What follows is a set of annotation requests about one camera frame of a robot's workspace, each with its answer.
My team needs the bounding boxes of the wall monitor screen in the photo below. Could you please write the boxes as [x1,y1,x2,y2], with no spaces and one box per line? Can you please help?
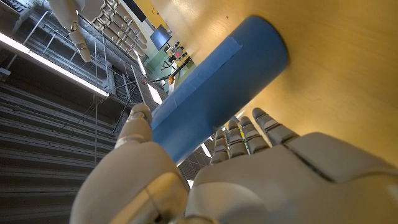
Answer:
[149,24,172,51]

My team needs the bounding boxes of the black metal stand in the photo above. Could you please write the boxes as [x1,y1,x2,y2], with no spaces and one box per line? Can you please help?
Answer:
[152,42,195,85]

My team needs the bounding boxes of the blue metal bottle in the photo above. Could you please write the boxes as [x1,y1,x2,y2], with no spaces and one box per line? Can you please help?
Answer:
[150,15,289,166]

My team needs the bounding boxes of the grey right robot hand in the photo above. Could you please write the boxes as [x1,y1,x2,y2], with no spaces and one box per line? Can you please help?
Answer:
[48,0,149,63]

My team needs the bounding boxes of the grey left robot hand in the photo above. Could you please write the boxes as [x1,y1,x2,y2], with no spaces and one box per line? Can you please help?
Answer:
[68,103,398,224]

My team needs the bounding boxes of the long ceiling light strip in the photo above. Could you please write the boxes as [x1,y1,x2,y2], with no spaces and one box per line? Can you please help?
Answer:
[0,32,109,100]

